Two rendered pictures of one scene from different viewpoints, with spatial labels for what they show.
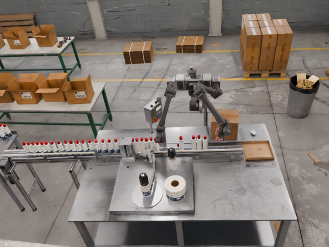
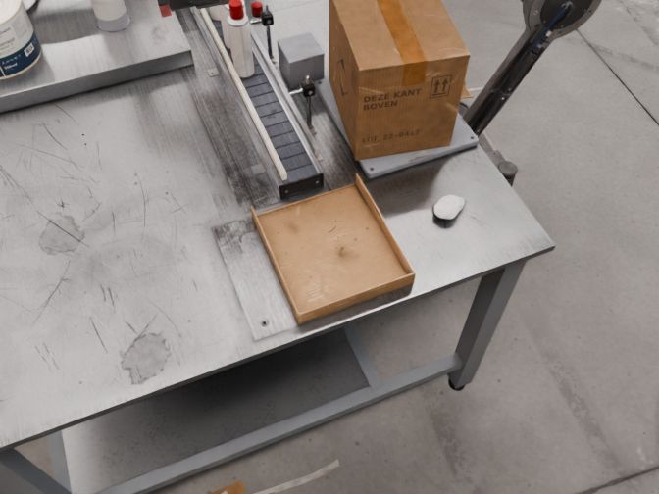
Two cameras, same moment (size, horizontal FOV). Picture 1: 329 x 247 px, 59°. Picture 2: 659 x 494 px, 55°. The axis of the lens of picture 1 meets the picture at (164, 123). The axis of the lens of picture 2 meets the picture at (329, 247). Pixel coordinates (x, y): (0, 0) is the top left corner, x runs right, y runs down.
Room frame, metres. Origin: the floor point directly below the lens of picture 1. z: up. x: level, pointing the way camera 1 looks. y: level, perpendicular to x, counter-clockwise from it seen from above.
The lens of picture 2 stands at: (1.81, -1.67, 1.96)
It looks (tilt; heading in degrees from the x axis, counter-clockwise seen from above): 55 degrees down; 60
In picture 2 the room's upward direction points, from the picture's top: straight up
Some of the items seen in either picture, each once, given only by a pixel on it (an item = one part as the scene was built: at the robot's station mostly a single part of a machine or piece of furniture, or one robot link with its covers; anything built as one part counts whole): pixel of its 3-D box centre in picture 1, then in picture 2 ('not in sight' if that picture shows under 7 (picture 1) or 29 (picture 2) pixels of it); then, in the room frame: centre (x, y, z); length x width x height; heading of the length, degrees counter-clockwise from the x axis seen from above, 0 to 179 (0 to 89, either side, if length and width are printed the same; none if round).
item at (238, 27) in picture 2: (204, 143); (240, 39); (2.28, -0.41, 0.98); 0.05 x 0.05 x 0.20
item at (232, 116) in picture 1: (224, 124); (391, 69); (2.54, -0.70, 0.99); 0.30 x 0.24 x 0.27; 72
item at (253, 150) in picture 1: (257, 149); (329, 243); (2.21, -0.98, 0.85); 0.30 x 0.26 x 0.04; 82
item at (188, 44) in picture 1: (190, 44); not in sight; (6.74, -0.88, 0.11); 0.65 x 0.54 x 0.22; 74
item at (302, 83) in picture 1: (306, 86); not in sight; (3.79, -2.33, 0.50); 0.42 x 0.41 x 0.28; 77
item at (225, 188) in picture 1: (178, 166); (153, 43); (2.13, -0.10, 0.82); 2.10 x 1.31 x 0.02; 82
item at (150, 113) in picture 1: (153, 111); not in sight; (2.44, 0.10, 1.38); 0.17 x 0.10 x 0.19; 137
